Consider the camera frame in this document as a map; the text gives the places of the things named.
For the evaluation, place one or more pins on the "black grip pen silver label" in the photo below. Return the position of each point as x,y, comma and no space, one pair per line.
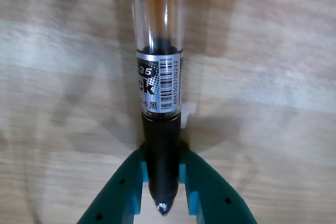
162,140

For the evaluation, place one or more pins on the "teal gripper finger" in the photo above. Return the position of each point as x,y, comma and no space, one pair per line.
212,197
120,195

